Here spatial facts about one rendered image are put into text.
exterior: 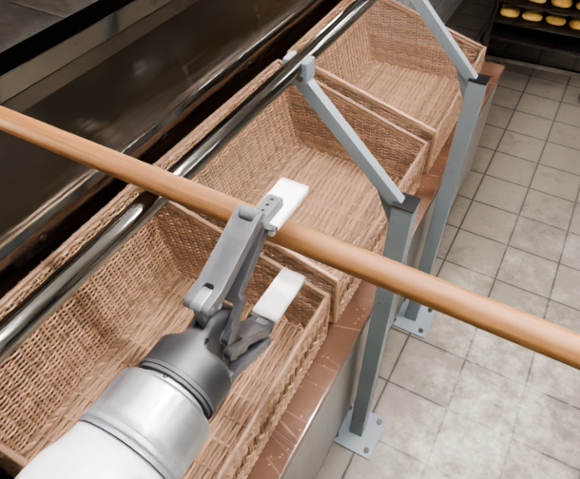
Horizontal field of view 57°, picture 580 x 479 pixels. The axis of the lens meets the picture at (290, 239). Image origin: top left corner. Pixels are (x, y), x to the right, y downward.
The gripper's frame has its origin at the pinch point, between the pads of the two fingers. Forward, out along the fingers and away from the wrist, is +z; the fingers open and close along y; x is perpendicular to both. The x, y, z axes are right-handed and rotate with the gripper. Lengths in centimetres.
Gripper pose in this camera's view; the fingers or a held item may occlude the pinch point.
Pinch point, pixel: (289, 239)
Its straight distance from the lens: 56.4
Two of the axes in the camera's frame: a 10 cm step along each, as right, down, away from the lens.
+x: 8.8, 3.5, -3.3
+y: 0.0, 6.9, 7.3
